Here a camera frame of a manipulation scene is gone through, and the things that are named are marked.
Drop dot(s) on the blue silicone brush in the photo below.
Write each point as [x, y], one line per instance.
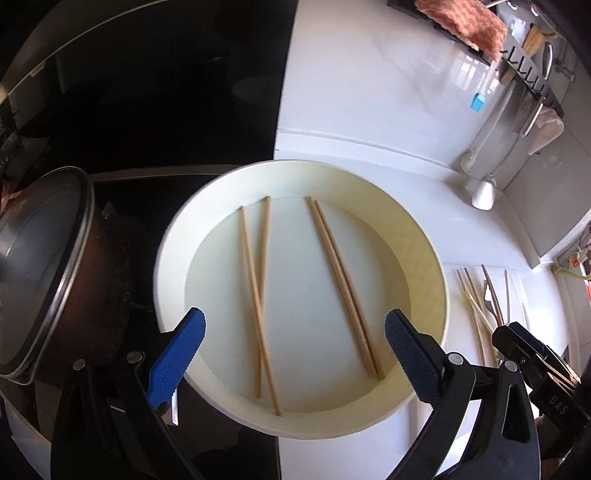
[478, 102]

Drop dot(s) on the white hanging cloth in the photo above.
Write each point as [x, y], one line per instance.
[547, 131]

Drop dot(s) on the white round basin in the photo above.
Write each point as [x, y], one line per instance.
[300, 300]

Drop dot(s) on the steel spatula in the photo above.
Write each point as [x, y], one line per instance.
[484, 194]

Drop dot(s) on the gas valve with orange knob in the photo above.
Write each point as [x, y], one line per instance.
[575, 262]

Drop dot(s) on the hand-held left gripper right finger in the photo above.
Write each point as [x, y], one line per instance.
[413, 360]

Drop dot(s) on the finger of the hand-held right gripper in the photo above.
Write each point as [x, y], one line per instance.
[508, 339]
[556, 354]

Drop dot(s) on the wooden utensil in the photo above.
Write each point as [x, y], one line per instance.
[535, 41]

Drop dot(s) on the metal fork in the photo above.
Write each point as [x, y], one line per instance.
[489, 302]

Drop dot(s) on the dark pot with steel lid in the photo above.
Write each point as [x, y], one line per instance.
[46, 258]

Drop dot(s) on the black wall rack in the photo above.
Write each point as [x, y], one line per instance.
[531, 74]

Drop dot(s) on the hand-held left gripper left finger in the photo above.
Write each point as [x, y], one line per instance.
[178, 360]

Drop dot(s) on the pink dishcloth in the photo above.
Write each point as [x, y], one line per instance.
[461, 23]

